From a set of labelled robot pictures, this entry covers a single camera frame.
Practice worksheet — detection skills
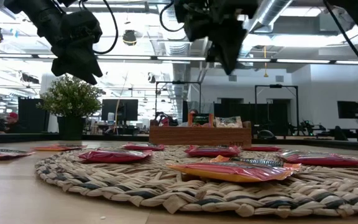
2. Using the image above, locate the black wall monitor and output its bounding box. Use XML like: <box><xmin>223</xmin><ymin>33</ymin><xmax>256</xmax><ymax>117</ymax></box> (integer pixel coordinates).
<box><xmin>336</xmin><ymin>100</ymin><xmax>358</xmax><ymax>119</ymax></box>

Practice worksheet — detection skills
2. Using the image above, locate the black partition panel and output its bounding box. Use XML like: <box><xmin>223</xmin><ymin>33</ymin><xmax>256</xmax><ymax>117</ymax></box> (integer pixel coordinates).
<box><xmin>17</xmin><ymin>97</ymin><xmax>50</xmax><ymax>134</ymax></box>

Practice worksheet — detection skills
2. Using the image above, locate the orange tea packet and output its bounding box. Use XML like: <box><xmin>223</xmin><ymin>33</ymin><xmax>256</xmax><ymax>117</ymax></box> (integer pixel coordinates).
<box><xmin>32</xmin><ymin>143</ymin><xmax>87</xmax><ymax>152</ymax></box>
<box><xmin>0</xmin><ymin>148</ymin><xmax>36</xmax><ymax>162</ymax></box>
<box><xmin>167</xmin><ymin>154</ymin><xmax>301</xmax><ymax>183</ymax></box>
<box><xmin>188</xmin><ymin>113</ymin><xmax>214</xmax><ymax>128</ymax></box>

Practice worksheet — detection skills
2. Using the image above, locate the round woven straw placemat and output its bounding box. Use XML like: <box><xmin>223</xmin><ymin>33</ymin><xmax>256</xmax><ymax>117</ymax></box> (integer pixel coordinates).
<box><xmin>35</xmin><ymin>145</ymin><xmax>358</xmax><ymax>218</ymax></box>

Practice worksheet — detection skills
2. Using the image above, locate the silver ventilation duct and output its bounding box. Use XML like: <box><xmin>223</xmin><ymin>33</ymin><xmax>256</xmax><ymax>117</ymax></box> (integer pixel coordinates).
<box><xmin>158</xmin><ymin>27</ymin><xmax>194</xmax><ymax>57</ymax></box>
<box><xmin>244</xmin><ymin>0</ymin><xmax>293</xmax><ymax>58</ymax></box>

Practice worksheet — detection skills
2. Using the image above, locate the yellow hanging cord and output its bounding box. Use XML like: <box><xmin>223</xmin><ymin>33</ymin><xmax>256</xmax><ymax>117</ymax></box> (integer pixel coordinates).
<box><xmin>262</xmin><ymin>45</ymin><xmax>269</xmax><ymax>78</ymax></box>

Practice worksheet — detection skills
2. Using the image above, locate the black red backpack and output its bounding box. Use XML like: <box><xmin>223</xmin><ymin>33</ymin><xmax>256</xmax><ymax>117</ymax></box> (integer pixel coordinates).
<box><xmin>155</xmin><ymin>111</ymin><xmax>179</xmax><ymax>127</ymax></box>

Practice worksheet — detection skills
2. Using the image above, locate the red strawberry tea packet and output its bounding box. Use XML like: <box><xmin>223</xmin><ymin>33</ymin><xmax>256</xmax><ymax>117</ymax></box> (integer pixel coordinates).
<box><xmin>242</xmin><ymin>145</ymin><xmax>282</xmax><ymax>152</ymax></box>
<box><xmin>78</xmin><ymin>148</ymin><xmax>154</xmax><ymax>164</ymax></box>
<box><xmin>121</xmin><ymin>142</ymin><xmax>165</xmax><ymax>152</ymax></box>
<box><xmin>280</xmin><ymin>149</ymin><xmax>358</xmax><ymax>167</ymax></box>
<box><xmin>184</xmin><ymin>144</ymin><xmax>242</xmax><ymax>158</ymax></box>

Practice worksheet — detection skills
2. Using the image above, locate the black aluminium table frame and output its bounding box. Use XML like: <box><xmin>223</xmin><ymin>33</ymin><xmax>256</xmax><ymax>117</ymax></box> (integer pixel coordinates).
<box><xmin>0</xmin><ymin>132</ymin><xmax>358</xmax><ymax>150</ymax></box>

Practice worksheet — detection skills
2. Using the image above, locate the black metal rig frame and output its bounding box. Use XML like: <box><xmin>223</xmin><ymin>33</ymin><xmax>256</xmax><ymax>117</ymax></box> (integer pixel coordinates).
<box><xmin>155</xmin><ymin>80</ymin><xmax>202</xmax><ymax>125</ymax></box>
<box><xmin>254</xmin><ymin>84</ymin><xmax>300</xmax><ymax>136</ymax></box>

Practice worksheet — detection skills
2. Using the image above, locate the beige tea packet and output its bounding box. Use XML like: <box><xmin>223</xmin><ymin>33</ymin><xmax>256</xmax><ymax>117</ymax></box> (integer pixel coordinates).
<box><xmin>214</xmin><ymin>116</ymin><xmax>244</xmax><ymax>129</ymax></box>

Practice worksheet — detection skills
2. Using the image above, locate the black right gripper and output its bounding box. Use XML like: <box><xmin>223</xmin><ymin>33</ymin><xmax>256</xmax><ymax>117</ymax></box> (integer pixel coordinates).
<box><xmin>183</xmin><ymin>0</ymin><xmax>259</xmax><ymax>75</ymax></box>

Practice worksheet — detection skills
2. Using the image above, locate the black round device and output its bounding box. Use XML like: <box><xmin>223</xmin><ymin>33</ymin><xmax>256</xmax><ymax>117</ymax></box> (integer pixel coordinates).
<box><xmin>255</xmin><ymin>129</ymin><xmax>276</xmax><ymax>140</ymax></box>

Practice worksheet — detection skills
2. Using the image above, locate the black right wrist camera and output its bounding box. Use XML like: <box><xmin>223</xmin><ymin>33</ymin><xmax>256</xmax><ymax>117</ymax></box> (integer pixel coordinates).
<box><xmin>174</xmin><ymin>0</ymin><xmax>198</xmax><ymax>22</ymax></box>

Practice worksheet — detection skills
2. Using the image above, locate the green potted plant black pot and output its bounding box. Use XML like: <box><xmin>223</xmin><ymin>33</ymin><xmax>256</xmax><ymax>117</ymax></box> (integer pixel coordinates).
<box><xmin>36</xmin><ymin>74</ymin><xmax>103</xmax><ymax>141</ymax></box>

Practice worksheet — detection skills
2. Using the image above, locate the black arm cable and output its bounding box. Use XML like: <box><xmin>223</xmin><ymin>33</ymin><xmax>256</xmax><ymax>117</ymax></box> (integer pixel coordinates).
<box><xmin>159</xmin><ymin>0</ymin><xmax>358</xmax><ymax>87</ymax></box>
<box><xmin>79</xmin><ymin>0</ymin><xmax>119</xmax><ymax>55</ymax></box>

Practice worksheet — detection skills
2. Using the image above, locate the wooden compartment tea box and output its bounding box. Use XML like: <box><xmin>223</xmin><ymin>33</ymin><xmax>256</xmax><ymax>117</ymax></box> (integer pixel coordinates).
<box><xmin>149</xmin><ymin>120</ymin><xmax>252</xmax><ymax>147</ymax></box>

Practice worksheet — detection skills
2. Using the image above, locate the black overhead light bar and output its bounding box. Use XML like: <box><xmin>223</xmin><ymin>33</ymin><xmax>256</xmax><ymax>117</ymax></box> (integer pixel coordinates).
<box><xmin>0</xmin><ymin>53</ymin><xmax>358</xmax><ymax>65</ymax></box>

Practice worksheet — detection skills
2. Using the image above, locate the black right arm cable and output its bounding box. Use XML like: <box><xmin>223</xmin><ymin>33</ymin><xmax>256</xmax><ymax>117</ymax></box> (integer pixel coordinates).
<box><xmin>159</xmin><ymin>0</ymin><xmax>358</xmax><ymax>87</ymax></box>

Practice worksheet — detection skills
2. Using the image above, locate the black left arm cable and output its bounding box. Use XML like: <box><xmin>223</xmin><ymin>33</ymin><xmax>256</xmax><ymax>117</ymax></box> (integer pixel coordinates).
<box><xmin>79</xmin><ymin>0</ymin><xmax>119</xmax><ymax>55</ymax></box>

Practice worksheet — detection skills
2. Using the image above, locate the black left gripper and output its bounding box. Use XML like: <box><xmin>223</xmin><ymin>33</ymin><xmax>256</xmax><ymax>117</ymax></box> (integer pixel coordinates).
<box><xmin>50</xmin><ymin>11</ymin><xmax>104</xmax><ymax>85</ymax></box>

